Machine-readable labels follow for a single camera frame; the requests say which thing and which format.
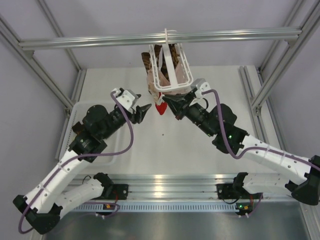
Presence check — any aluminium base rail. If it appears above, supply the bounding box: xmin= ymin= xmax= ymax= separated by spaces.
xmin=42 ymin=173 xmax=288 ymax=201

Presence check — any brown checkered hanging sock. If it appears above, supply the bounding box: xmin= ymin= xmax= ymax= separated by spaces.
xmin=154 ymin=44 xmax=180 ymax=81

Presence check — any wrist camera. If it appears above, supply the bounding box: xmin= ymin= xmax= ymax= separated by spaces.
xmin=111 ymin=88 xmax=138 ymax=113
xmin=190 ymin=78 xmax=211 ymax=99

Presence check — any perforated cable duct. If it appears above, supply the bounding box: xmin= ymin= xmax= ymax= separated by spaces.
xmin=73 ymin=202 xmax=252 ymax=213

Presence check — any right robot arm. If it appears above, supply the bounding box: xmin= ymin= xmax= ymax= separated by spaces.
xmin=163 ymin=90 xmax=320 ymax=206

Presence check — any red sock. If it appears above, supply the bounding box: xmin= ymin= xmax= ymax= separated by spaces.
xmin=155 ymin=96 xmax=168 ymax=116

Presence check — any brown striped sock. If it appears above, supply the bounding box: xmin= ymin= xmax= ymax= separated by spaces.
xmin=141 ymin=52 xmax=152 ymax=73

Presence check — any pink sock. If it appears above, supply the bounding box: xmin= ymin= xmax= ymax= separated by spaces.
xmin=146 ymin=62 xmax=191 ymax=95

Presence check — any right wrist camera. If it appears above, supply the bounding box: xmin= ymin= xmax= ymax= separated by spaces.
xmin=190 ymin=78 xmax=211 ymax=99

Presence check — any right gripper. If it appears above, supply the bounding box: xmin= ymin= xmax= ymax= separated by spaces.
xmin=164 ymin=90 xmax=217 ymax=137

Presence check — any white plastic sock hanger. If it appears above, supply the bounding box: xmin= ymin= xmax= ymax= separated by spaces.
xmin=148 ymin=29 xmax=194 ymax=93

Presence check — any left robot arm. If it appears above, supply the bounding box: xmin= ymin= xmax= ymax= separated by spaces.
xmin=13 ymin=88 xmax=152 ymax=235

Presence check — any cream patterned sock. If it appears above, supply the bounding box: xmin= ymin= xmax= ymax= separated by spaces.
xmin=147 ymin=83 xmax=164 ymax=105

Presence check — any white plastic bin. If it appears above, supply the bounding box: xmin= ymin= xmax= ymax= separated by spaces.
xmin=58 ymin=100 xmax=128 ymax=167

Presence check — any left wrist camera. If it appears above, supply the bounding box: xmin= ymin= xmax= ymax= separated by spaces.
xmin=111 ymin=88 xmax=138 ymax=113

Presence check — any aluminium crossbar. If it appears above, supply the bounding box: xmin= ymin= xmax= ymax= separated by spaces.
xmin=18 ymin=27 xmax=302 ymax=50

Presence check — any brown checkered sock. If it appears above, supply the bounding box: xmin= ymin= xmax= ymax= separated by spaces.
xmin=154 ymin=44 xmax=180 ymax=81
xmin=71 ymin=121 xmax=85 ymax=135

